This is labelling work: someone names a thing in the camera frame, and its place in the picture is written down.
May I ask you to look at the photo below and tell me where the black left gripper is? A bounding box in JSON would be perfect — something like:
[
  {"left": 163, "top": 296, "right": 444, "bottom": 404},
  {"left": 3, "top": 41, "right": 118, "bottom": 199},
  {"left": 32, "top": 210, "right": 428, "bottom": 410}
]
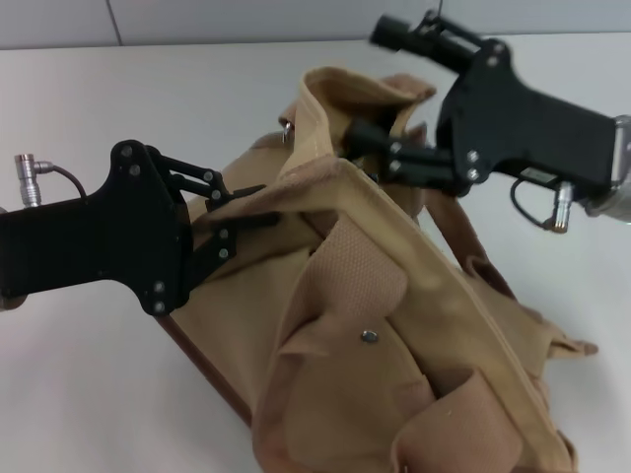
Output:
[{"left": 0, "top": 138, "right": 281, "bottom": 317}]

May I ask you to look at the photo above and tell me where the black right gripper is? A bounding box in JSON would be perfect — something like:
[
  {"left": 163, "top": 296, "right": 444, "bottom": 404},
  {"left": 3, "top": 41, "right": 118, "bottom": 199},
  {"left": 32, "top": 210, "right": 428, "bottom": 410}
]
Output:
[{"left": 344, "top": 11, "right": 618, "bottom": 199}]

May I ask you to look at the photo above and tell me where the khaki canvas food bag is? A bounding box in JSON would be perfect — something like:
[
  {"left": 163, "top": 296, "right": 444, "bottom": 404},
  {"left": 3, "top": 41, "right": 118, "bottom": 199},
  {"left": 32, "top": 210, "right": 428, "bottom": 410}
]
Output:
[{"left": 147, "top": 66, "right": 600, "bottom": 473}]

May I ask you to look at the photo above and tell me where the right gripper metal plug cable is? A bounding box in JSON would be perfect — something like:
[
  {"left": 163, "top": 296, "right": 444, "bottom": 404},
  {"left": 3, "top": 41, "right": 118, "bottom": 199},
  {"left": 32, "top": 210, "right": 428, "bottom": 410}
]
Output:
[{"left": 509, "top": 175, "right": 576, "bottom": 234}]

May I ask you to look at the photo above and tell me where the gripper metal plug cable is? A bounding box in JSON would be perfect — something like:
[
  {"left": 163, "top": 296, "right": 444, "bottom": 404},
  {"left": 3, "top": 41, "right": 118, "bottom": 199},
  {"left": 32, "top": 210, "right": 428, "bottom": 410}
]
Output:
[
  {"left": 13, "top": 153, "right": 91, "bottom": 209},
  {"left": 509, "top": 175, "right": 576, "bottom": 234}
]

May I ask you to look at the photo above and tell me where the left gripper metal plug cable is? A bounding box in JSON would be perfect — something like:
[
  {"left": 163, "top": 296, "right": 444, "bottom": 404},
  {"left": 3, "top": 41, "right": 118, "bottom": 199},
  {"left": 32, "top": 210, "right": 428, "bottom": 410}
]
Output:
[{"left": 13, "top": 153, "right": 91, "bottom": 209}]

